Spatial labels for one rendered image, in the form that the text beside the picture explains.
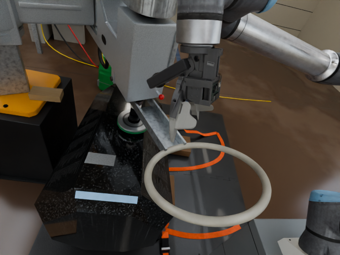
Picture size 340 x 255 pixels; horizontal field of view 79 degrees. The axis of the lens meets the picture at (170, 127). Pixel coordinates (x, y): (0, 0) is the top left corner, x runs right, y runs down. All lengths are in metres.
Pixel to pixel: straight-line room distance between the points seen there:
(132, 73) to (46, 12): 0.73
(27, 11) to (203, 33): 1.28
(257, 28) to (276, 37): 0.08
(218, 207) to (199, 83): 1.89
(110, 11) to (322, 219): 1.47
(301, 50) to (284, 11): 6.34
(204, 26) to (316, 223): 0.98
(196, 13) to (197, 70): 0.11
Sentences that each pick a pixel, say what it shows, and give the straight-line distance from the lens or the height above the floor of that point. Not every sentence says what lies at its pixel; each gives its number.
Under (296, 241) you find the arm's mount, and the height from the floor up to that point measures 0.92.
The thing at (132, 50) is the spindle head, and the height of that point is 1.43.
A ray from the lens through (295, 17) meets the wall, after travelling 7.39.
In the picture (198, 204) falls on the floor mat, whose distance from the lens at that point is 2.17.
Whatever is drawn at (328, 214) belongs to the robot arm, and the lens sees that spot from 1.14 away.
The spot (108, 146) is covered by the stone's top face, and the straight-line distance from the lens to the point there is 1.33.
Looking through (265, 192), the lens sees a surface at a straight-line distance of 0.83.
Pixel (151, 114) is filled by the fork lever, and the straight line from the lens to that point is 1.19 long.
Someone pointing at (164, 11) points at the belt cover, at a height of 1.61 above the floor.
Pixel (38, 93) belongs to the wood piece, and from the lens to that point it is 1.74.
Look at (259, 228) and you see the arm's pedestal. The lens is 1.29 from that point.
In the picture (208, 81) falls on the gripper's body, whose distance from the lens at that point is 0.43.
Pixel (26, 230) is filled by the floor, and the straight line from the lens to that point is 2.07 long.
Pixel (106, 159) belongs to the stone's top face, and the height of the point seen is 0.83.
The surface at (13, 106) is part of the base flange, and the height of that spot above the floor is 0.78.
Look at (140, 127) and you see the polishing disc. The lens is 1.38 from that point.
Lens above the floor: 1.86
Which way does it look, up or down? 43 degrees down
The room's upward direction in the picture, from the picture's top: 17 degrees clockwise
